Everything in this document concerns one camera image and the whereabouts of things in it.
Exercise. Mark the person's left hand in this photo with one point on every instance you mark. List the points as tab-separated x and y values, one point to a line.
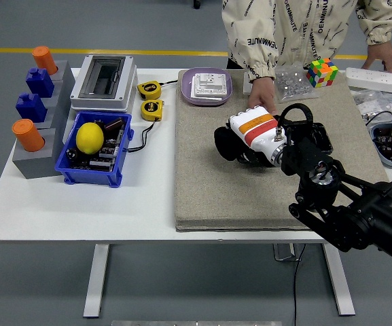
380	54

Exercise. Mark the person's right hand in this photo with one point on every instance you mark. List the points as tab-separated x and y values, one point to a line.
262	95

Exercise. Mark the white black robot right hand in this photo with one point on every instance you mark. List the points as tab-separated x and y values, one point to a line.
257	132

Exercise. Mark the glossy black panel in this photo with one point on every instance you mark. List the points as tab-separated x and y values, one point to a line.
319	134

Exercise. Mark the person's right forearm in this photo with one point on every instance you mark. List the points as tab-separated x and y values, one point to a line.
254	57

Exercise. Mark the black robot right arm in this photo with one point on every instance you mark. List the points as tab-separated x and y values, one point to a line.
352	214

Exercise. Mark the person's left forearm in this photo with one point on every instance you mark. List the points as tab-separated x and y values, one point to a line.
379	23

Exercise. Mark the white power strip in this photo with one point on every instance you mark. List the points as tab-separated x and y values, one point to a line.
379	79

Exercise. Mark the clear bag of metal parts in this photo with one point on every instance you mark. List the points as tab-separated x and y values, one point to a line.
292	86

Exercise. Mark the clear plastic bag of parts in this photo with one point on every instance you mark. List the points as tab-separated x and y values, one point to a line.
372	102

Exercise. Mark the colourful puzzle cube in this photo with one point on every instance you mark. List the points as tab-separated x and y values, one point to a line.
321	73

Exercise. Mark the person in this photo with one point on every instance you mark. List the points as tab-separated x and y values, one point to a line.
294	27

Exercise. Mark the purple tray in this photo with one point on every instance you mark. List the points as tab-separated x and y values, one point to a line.
186	93

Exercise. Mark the grey-brown mat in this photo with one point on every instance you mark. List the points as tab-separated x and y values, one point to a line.
216	197

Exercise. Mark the yellow tape measure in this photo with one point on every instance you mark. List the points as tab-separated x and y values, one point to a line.
152	110
148	90

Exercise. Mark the black chair wheel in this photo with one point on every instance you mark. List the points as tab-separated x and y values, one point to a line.
196	3

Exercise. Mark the dark brown capacitor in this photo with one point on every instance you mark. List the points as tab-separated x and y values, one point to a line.
114	124

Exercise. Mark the dark circuit boards in bin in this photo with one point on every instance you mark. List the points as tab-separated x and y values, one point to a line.
108	151

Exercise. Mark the yellow lemon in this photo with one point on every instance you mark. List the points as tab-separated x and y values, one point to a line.
89	137

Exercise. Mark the blue plastic bin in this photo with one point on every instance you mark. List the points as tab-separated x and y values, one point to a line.
87	175

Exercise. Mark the white table leg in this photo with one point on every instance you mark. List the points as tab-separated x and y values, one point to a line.
341	285
95	282

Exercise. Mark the grey electrical box clear window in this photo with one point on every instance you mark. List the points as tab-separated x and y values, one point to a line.
81	98

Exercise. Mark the orange cylinder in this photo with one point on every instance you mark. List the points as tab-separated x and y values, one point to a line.
45	59
28	136

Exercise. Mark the blue notched block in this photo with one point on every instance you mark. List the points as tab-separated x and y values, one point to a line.
39	83
31	108

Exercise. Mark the grey stepped block holder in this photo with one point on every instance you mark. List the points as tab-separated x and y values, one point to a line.
36	166

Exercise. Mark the white wall socket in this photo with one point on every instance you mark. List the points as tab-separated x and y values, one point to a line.
209	85

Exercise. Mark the metal bracket under table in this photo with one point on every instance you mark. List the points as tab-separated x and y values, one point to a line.
284	253

